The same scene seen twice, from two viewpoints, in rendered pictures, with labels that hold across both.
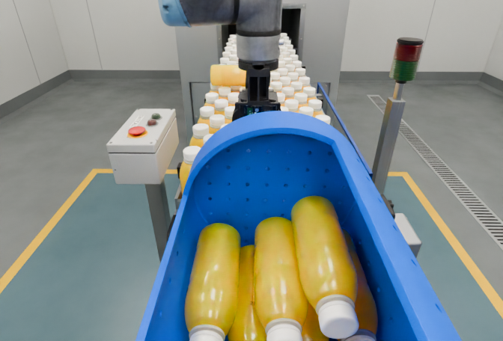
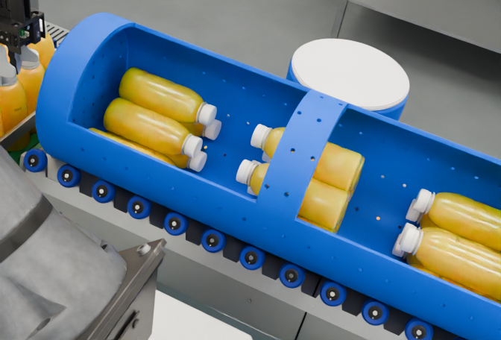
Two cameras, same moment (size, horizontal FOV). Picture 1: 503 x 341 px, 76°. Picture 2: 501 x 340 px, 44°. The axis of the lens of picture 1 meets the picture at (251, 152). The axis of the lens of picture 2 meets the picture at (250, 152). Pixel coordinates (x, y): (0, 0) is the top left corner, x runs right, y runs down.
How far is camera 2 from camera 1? 0.86 m
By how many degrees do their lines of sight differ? 61
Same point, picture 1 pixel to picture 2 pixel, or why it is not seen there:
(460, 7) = not seen: outside the picture
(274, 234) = (130, 108)
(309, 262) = (177, 101)
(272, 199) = (87, 94)
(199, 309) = not seen: hidden behind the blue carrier
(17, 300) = not seen: outside the picture
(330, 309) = (206, 110)
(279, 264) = (156, 118)
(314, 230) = (159, 85)
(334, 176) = (116, 51)
